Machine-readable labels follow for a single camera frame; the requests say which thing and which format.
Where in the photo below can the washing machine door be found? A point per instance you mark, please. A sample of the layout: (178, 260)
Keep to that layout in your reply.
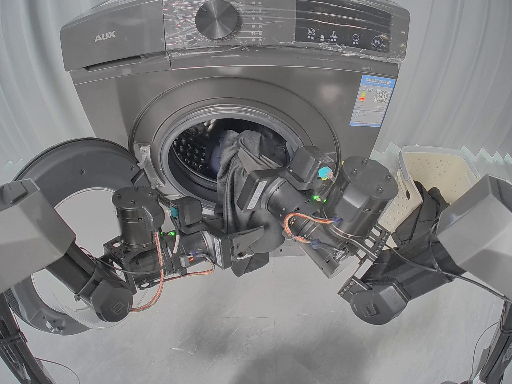
(80, 162)

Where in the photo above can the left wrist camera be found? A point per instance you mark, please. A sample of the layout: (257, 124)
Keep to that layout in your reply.
(190, 210)

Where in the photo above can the cream laundry basket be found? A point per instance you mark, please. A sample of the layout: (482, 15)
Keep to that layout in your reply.
(436, 170)

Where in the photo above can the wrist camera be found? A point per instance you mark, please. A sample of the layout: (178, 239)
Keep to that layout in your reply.
(310, 162)
(190, 210)

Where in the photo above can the heap of dark clothes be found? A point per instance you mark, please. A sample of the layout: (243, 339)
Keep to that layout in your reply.
(420, 214)

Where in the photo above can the black garment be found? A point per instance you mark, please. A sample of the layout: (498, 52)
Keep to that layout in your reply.
(234, 198)

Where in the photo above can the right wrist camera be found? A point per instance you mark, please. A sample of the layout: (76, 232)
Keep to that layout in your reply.
(310, 162)

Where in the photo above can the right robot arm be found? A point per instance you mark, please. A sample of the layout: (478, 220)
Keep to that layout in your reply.
(472, 222)

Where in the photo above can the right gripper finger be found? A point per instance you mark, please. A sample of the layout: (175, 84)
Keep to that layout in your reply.
(256, 160)

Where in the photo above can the dark blue garment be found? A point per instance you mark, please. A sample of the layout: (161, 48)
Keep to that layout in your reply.
(218, 150)

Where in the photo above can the white curtain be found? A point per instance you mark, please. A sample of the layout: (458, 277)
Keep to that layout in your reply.
(32, 74)

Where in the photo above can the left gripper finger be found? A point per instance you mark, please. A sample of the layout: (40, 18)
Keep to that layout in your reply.
(248, 238)

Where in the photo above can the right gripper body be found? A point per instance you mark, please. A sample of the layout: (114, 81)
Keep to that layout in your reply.
(276, 198)

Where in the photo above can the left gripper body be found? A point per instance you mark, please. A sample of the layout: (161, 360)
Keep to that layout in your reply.
(218, 250)

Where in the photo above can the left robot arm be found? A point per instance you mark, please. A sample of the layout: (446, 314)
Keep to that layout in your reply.
(32, 230)

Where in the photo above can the grey washing machine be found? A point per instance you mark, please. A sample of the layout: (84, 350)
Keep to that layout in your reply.
(256, 82)

